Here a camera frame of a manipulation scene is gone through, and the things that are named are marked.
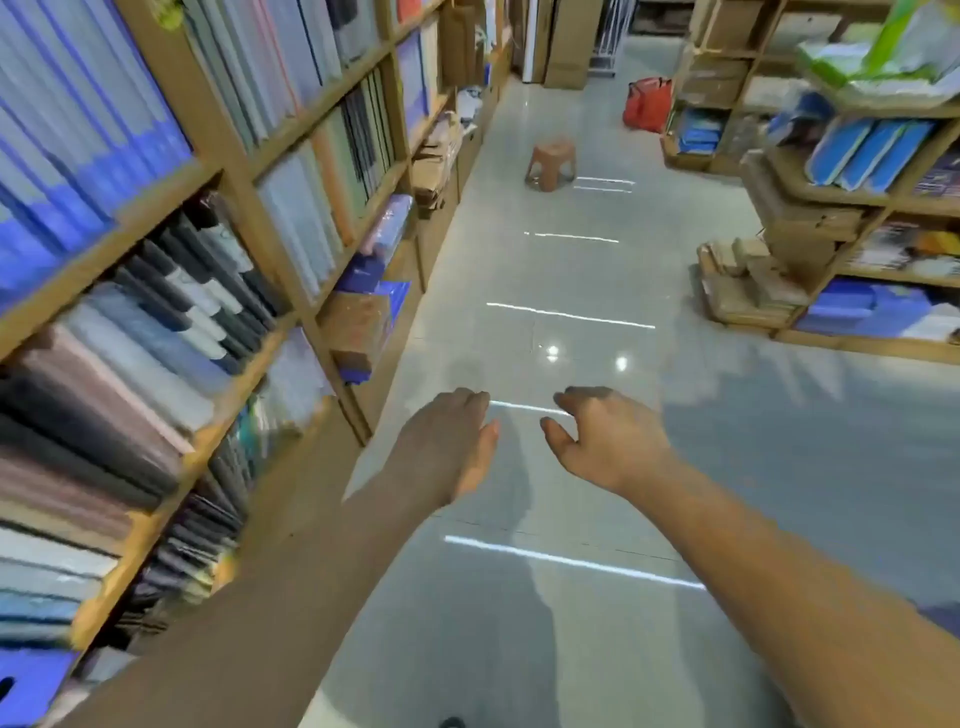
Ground row of grey spined books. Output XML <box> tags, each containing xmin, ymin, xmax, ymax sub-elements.
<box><xmin>183</xmin><ymin>0</ymin><xmax>384</xmax><ymax>144</ymax></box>

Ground flat blue packages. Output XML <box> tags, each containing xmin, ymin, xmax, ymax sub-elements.
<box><xmin>795</xmin><ymin>277</ymin><xmax>960</xmax><ymax>344</ymax></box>

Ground person's right hand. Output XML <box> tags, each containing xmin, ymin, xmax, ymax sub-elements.
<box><xmin>538</xmin><ymin>385</ymin><xmax>674</xmax><ymax>498</ymax></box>

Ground green white boxed set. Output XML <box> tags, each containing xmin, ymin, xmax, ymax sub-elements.
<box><xmin>795</xmin><ymin>0</ymin><xmax>960</xmax><ymax>92</ymax></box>

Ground row of dark spined books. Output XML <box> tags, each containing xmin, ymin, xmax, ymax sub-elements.
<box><xmin>0</xmin><ymin>195</ymin><xmax>290</xmax><ymax>519</ymax></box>

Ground red bag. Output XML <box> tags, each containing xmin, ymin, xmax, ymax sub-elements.
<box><xmin>622</xmin><ymin>75</ymin><xmax>677</xmax><ymax>134</ymax></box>

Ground tall cardboard boxes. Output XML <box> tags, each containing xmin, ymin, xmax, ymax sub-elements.
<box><xmin>543</xmin><ymin>0</ymin><xmax>605</xmax><ymax>92</ymax></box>

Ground brown cardboard carton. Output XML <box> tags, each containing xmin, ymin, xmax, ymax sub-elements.
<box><xmin>408</xmin><ymin>112</ymin><xmax>470</xmax><ymax>219</ymax></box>

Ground brown plastic stool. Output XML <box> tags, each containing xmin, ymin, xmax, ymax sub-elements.
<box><xmin>525</xmin><ymin>139</ymin><xmax>579</xmax><ymax>192</ymax></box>

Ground person's left forearm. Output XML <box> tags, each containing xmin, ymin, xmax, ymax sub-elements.
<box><xmin>60</xmin><ymin>465</ymin><xmax>444</xmax><ymax>728</ymax></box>

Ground row of pale blue books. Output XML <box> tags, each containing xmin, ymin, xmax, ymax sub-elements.
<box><xmin>255</xmin><ymin>142</ymin><xmax>354</xmax><ymax>302</ymax></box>

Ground small stack of blue books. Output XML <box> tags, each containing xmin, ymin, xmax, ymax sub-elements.
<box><xmin>675</xmin><ymin>108</ymin><xmax>729</xmax><ymax>156</ymax></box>

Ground small brown cardboard box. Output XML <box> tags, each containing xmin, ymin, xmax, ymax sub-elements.
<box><xmin>319</xmin><ymin>289</ymin><xmax>395</xmax><ymax>377</ymax></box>

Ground person's left hand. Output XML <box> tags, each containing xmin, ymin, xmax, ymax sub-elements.
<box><xmin>387</xmin><ymin>388</ymin><xmax>503</xmax><ymax>513</ymax></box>

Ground row of blue spined folders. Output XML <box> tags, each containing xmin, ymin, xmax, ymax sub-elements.
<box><xmin>0</xmin><ymin>0</ymin><xmax>197</xmax><ymax>309</ymax></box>

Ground blue slanted folders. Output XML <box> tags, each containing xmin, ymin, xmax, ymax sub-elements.
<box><xmin>807</xmin><ymin>117</ymin><xmax>935</xmax><ymax>192</ymax></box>

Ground wooden shelf unit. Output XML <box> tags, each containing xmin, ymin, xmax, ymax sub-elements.
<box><xmin>0</xmin><ymin>0</ymin><xmax>519</xmax><ymax>728</ymax></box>

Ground person's right forearm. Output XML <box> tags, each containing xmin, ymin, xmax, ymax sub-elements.
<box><xmin>622</xmin><ymin>457</ymin><xmax>960</xmax><ymax>728</ymax></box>

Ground wooden display rack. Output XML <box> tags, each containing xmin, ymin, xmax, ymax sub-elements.
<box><xmin>660</xmin><ymin>0</ymin><xmax>960</xmax><ymax>366</ymax></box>

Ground row of mixed flat books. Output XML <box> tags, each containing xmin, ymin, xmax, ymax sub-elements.
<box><xmin>0</xmin><ymin>330</ymin><xmax>339</xmax><ymax>669</ymax></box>

